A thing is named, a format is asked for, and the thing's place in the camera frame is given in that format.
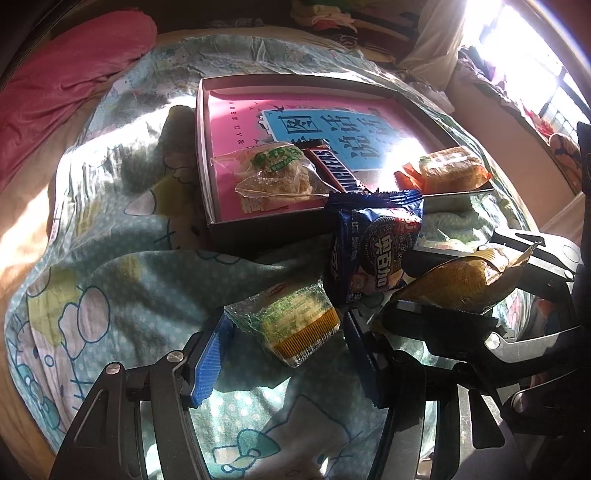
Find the orange snack packet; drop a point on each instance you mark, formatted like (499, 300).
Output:
(450, 168)

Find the beige curtain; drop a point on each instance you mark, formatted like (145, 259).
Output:
(438, 46)

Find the brown chocolate bar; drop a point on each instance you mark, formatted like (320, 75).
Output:
(339, 173)

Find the blue cookie packet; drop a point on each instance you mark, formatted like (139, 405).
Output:
(374, 258)

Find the ruffled purple cloth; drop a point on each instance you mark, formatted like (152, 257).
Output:
(485, 69)

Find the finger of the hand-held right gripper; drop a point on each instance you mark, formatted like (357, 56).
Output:
(549, 254)
(438, 330)

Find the printed blanket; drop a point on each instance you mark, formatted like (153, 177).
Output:
(115, 277)

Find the white frilly cloth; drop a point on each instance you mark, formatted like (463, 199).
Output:
(434, 94)

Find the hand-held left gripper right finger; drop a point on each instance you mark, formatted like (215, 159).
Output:
(364, 364)

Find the small clear-wrapped cake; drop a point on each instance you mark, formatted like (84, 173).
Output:
(295, 323)

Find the orange patterned cloth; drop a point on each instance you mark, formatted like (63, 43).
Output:
(561, 157)

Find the window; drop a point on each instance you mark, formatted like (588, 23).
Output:
(531, 46)

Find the grey cardboard box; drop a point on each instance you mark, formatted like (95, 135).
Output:
(258, 228)

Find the pink quilt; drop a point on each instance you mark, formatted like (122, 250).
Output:
(69, 78)

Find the olive yellow snack packet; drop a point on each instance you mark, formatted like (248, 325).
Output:
(461, 281)

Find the pile of clothes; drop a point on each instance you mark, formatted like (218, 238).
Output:
(351, 27)

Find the pink book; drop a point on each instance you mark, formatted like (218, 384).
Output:
(240, 134)

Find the clear-wrapped yellow pastry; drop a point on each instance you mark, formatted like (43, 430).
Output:
(272, 177)

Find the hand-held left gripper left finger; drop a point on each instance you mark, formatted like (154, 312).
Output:
(210, 364)

